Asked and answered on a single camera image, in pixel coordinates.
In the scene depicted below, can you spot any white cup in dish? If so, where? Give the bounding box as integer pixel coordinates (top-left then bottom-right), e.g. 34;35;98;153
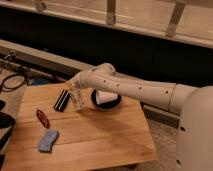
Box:
96;91;118;104

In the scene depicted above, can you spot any blue object behind table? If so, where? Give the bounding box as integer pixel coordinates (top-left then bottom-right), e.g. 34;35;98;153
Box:
31;78;49;86

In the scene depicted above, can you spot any black lying bottle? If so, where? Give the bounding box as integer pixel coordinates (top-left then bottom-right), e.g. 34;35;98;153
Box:
54;89;70;112

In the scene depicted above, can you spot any black object at left edge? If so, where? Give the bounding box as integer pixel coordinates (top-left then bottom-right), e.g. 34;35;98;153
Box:
0;100;16;168

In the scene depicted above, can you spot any blue sponge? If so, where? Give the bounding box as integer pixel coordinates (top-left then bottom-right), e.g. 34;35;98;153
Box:
37;129;59;153

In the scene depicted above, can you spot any black cable loop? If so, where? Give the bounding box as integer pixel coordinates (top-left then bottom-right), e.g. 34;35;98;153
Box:
0;72;30;94

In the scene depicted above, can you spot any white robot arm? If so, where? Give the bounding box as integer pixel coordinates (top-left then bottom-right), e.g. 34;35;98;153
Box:
67;63;213;171

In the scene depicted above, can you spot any metal railing post middle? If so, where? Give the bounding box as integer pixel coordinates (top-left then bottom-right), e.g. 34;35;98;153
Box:
106;0;116;25

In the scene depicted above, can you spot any black round dish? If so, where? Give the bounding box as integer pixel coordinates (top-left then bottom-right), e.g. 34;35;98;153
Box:
91;90;122;111

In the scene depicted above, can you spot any metal railing post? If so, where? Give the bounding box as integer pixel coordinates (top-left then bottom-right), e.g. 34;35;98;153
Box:
166;0;186;37
106;0;116;25

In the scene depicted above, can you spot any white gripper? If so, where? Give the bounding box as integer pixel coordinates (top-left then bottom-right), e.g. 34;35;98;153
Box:
66;80;84;111

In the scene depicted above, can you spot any red oval object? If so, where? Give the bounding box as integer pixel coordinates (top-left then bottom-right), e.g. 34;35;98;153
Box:
36;110;50;128

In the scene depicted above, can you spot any metal railing post right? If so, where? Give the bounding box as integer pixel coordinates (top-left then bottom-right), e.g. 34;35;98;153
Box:
166;0;186;37

